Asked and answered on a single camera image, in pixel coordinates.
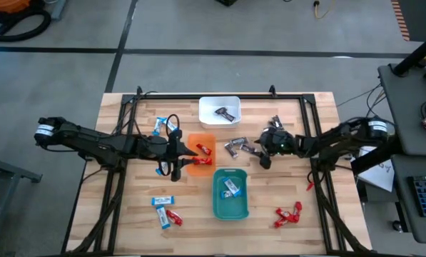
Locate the yellow cable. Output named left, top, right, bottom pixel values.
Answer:
left=313, top=0, right=338, bottom=19

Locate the grey metal cart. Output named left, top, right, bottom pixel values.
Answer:
left=0, top=142, right=44, bottom=257

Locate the black looped camera cable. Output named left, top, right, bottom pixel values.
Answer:
left=156, top=114, right=181, bottom=178

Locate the grey desk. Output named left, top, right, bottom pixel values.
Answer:
left=377, top=62, right=426, bottom=158
left=390, top=155, right=426, bottom=245

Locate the black sleeved cable bundle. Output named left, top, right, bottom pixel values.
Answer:
left=314, top=178, right=372, bottom=255
left=66, top=171, right=126, bottom=255

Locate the white plastic bin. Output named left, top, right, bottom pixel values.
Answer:
left=198, top=95, right=243, bottom=130

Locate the black stand post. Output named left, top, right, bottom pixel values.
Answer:
left=392, top=30, right=426, bottom=78

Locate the teal plastic bin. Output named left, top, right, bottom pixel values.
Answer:
left=212, top=168, right=250, bottom=221

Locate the orange vacuum cleaner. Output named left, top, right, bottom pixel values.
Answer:
left=0, top=0, right=31, bottom=14

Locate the dark mat with striped edge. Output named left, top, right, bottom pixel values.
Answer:
left=390, top=0, right=426, bottom=42

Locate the black vacuum hose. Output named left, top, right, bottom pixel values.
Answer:
left=0, top=9, right=52, bottom=43

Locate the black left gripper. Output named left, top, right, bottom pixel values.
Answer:
left=141, top=128, right=199, bottom=182

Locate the black floor cable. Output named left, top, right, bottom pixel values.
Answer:
left=336, top=82, right=387, bottom=119

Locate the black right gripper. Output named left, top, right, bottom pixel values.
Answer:
left=258, top=127, right=296, bottom=171

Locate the grey floor box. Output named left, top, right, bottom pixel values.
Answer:
left=49, top=0, right=68, bottom=21

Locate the white paper sheet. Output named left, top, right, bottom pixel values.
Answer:
left=357, top=145, right=395, bottom=193

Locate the orange translucent plastic bin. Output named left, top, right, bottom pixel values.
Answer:
left=186, top=132, right=217, bottom=176

